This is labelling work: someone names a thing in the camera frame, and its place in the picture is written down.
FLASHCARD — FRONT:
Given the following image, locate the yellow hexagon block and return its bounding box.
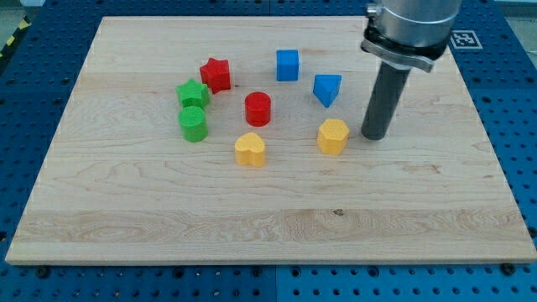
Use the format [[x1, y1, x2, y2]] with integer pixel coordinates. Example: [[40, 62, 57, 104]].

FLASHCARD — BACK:
[[316, 118, 350, 155]]

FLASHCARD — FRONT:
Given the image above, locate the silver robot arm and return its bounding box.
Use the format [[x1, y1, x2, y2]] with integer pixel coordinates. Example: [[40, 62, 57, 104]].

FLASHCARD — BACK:
[[361, 0, 461, 72]]

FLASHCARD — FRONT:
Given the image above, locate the yellow heart block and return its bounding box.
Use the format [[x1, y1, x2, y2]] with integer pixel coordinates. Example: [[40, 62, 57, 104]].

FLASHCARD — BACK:
[[234, 132, 266, 167]]

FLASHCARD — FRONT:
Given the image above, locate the red cylinder block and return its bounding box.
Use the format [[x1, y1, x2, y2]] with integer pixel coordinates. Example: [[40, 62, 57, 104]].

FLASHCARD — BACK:
[[244, 91, 271, 127]]

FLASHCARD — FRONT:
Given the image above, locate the green cylinder block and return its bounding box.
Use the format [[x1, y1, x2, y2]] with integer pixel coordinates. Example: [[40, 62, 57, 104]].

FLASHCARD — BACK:
[[178, 106, 208, 143]]

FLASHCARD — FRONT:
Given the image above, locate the wooden board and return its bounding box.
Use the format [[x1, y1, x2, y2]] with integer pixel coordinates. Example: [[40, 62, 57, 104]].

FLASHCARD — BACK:
[[6, 17, 536, 265]]

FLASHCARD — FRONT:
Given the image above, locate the blue triangle block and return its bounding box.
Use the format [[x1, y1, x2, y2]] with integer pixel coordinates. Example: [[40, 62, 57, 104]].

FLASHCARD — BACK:
[[313, 74, 342, 108]]

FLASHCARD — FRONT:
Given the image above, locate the blue cube block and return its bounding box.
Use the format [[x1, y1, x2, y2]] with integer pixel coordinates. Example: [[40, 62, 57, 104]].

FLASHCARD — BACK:
[[276, 49, 300, 81]]

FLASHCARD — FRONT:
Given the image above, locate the red star block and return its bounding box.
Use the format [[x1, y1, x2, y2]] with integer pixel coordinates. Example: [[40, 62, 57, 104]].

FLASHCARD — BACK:
[[200, 57, 231, 94]]

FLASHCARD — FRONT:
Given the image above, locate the green star block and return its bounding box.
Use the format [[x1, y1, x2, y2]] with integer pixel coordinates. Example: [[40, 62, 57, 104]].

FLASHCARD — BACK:
[[175, 79, 210, 109]]

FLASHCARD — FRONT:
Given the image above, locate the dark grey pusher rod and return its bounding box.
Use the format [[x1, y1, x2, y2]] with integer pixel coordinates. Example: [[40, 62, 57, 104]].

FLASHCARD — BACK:
[[361, 61, 410, 141]]

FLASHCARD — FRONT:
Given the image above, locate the white fiducial marker tag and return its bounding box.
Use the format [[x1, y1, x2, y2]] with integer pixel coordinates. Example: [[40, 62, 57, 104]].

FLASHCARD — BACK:
[[450, 29, 482, 49]]

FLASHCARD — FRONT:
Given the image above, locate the yellow black hazard tape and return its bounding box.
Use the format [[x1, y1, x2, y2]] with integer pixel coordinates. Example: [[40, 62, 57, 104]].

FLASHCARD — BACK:
[[1, 15, 31, 60]]

